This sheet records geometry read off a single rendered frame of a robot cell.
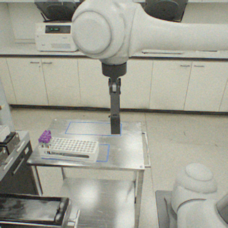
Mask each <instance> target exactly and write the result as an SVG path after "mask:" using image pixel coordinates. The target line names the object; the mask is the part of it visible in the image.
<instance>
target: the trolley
mask: <svg viewBox="0 0 228 228"><path fill-rule="evenodd" d="M47 130H50V131H51V136H52V137H53V138H64V139H75V140H92V141H98V142H99V154H98V157H97V160H96V162H95V163H90V162H85V161H76V160H66V159H56V158H41V157H40V154H39V143H38V144H37V146H36V147H35V149H34V150H33V152H32V154H31V156H30V157H29V159H28V160H27V162H26V165H27V167H28V171H29V173H30V177H31V180H32V184H33V187H34V190H35V195H41V196H42V193H41V189H40V186H39V182H38V178H37V174H36V171H35V167H34V166H48V167H61V170H62V175H63V181H64V182H63V184H62V186H61V189H60V191H59V196H58V197H70V198H71V204H72V210H71V213H70V217H69V219H76V216H77V210H81V213H80V217H79V221H78V224H77V228H138V223H139V214H140V204H141V194H142V189H143V179H144V172H145V167H151V164H150V155H149V143H148V135H147V132H146V131H141V121H120V134H111V132H110V121H103V120H77V119H53V121H52V122H51V123H50V125H49V127H48V128H47ZM142 134H145V136H146V145H147V154H148V165H145V162H144V150H143V139H142ZM65 167H66V168H85V169H103V170H122V171H132V172H134V173H133V181H126V180H108V179H91V178H73V177H66V172H65ZM137 172H139V173H138V185H137V196H136V195H135V192H136V180H137ZM134 204H136V209H135V205H134Z"/></svg>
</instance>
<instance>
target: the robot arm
mask: <svg viewBox="0 0 228 228"><path fill-rule="evenodd" d="M72 39H73V41H74V43H75V46H76V47H77V48H78V50H80V51H81V52H82V53H83V54H85V55H86V56H88V57H91V58H96V59H99V61H100V62H101V71H102V74H103V75H104V76H106V77H109V79H108V86H109V94H110V115H109V116H108V117H109V118H110V132H111V134H120V114H119V112H120V94H121V92H120V87H121V78H119V77H120V76H124V75H125V74H127V61H128V60H129V57H131V56H133V55H134V54H135V53H136V52H138V51H140V50H171V51H204V50H228V24H188V23H176V22H169V21H163V20H160V19H156V18H153V17H151V16H149V15H148V14H146V13H145V12H144V10H143V8H142V7H141V5H140V4H137V3H135V2H132V0H86V1H84V2H83V3H82V4H81V5H80V6H79V7H78V8H77V10H76V11H75V13H74V15H73V17H72ZM217 188H218V183H217V180H216V178H215V176H214V174H213V172H212V171H211V170H210V169H209V168H207V167H206V166H205V165H203V164H200V163H199V164H197V163H193V164H188V165H186V166H184V167H183V168H182V169H181V170H180V171H179V173H178V174H177V176H176V178H175V181H174V185H173V190H172V196H171V195H165V196H164V200H165V202H166V206H167V212H168V217H169V228H228V192H227V193H226V194H225V195H224V196H223V197H222V198H221V199H219V197H218V191H217Z"/></svg>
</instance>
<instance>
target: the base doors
mask: <svg viewBox="0 0 228 228"><path fill-rule="evenodd" d="M31 62H39V63H31ZM43 62H45V63H50V62H51V64H43ZM22 65H28V67H23V66H22ZM181 65H182V66H188V65H189V66H190V67H181ZM194 65H196V66H202V65H203V66H204V67H195V66H194ZM39 66H41V67H40V68H39ZM55 66H62V67H55ZM93 67H101V62H100V61H99V59H35V58H0V74H1V78H2V81H3V87H4V90H5V93H6V96H7V100H8V104H27V105H51V106H80V107H81V106H82V107H101V108H110V94H109V86H108V79H109V77H106V76H104V75H103V74H102V71H101V68H93ZM152 67H153V69H152ZM168 68H176V70H168ZM39 69H40V72H39ZM119 78H121V87H120V92H121V94H120V108H135V109H163V110H185V111H215V112H228V63H226V62H191V61H158V60H128V61H127V74H125V75H124V76H120V77H119ZM151 78H152V79H151ZM150 88H151V89H150ZM149 103H150V104H149Z"/></svg>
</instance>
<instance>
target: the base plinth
mask: <svg viewBox="0 0 228 228"><path fill-rule="evenodd" d="M10 105H11V107H13V108H39V109H66V110H91V111H110V108H101V107H82V106H81V107H80V106H51V105H27V104H10ZM120 111H131V112H158V113H185V114H199V115H224V116H228V112H215V111H185V110H163V109H135V108H120Z"/></svg>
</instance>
